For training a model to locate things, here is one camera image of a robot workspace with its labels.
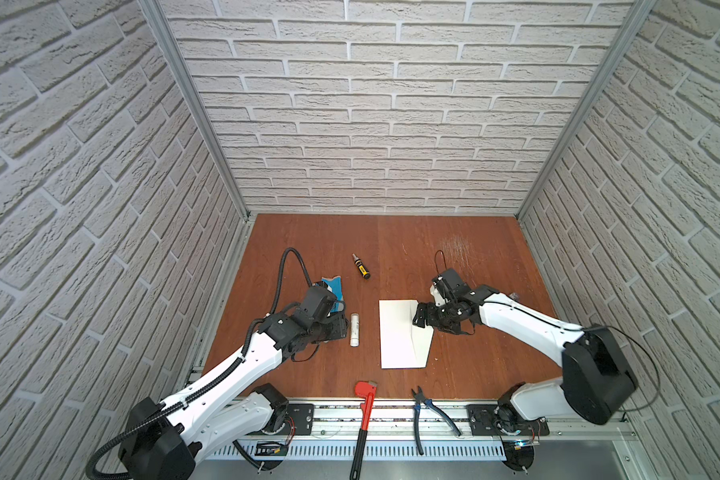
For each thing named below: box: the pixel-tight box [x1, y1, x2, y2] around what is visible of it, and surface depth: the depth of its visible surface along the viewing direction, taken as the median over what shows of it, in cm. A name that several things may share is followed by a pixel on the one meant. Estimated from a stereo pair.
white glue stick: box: [350, 312, 360, 347], surface depth 89 cm
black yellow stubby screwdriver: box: [352, 253, 371, 280], surface depth 102 cm
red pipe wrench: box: [350, 381, 378, 480], surface depth 75 cm
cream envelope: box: [379, 300, 434, 369], surface depth 88 cm
